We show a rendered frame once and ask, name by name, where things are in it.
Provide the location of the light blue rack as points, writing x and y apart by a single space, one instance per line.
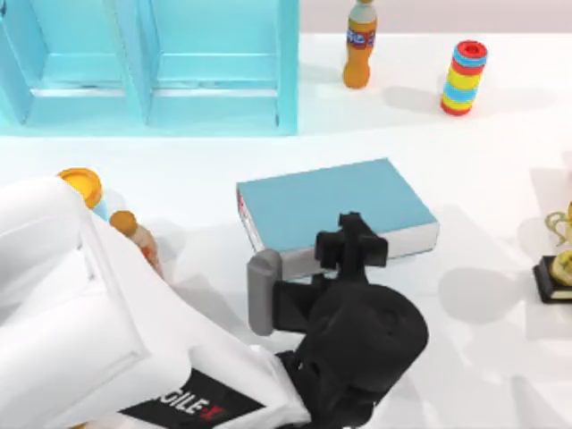
214 67

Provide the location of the orange soda bottle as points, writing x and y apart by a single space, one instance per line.
357 67

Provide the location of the pale blue bottle orange lid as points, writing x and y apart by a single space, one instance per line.
80 183

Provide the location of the gold trophy black base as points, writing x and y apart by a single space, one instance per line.
558 268

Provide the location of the pale grey rounded box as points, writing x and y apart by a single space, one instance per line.
263 290

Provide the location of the stack of coloured rings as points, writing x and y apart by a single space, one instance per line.
462 80

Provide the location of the small orange capped bottle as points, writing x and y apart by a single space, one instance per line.
127 223

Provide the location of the blue book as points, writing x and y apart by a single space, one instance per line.
322 201

